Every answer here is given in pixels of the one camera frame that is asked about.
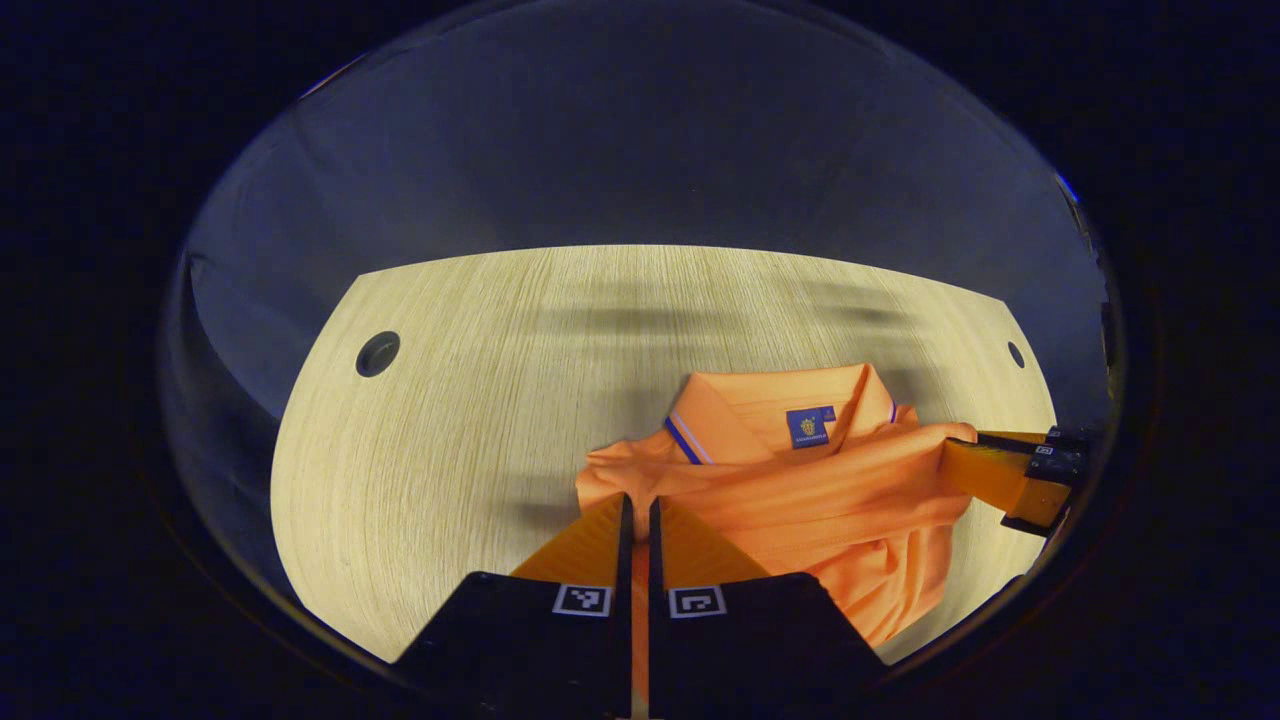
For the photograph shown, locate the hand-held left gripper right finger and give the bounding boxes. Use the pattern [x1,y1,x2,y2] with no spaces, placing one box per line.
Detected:
[648,497,891,720]

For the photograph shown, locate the orange T-shirt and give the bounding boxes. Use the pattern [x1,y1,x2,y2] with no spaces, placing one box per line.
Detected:
[575,363,979,701]

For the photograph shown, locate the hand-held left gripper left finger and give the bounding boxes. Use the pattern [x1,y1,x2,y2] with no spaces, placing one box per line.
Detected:
[395,493,636,720]

